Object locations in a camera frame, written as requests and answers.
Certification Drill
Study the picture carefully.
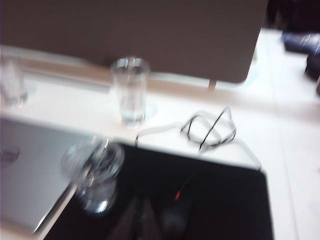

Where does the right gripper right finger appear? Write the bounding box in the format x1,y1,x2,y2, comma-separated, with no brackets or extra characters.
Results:
141,198,164,240

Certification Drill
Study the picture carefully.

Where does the blue cloth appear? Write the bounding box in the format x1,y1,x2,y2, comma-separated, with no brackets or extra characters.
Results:
281,31,320,54

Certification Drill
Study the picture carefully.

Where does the black mouse pad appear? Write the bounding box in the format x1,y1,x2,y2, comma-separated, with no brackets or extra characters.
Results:
34,142,276,240

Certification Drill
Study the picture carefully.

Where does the wide brown desk divider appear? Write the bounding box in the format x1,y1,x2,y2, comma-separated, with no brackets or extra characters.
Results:
0,0,263,90

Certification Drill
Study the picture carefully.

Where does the black computer mouse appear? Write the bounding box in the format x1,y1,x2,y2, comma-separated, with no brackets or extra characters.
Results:
159,174,202,240

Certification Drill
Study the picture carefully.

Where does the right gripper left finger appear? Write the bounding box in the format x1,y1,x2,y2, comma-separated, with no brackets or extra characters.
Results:
116,196,141,240

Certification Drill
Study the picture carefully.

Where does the tall clear cup mermaid logo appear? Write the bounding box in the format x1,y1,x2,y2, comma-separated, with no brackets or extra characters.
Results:
109,56,151,128

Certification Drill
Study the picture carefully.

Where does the clear cup with wide label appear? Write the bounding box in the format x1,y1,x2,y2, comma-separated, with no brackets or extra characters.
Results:
0,58,29,108

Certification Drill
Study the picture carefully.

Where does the small clear cup narrow label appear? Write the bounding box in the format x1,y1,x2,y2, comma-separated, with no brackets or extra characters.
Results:
61,136,125,219

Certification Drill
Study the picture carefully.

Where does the silver laptop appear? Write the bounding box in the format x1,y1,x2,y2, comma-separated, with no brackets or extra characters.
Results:
0,116,102,235

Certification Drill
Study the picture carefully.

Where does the black mouse cable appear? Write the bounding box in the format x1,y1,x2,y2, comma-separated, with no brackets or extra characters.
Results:
134,106,262,174

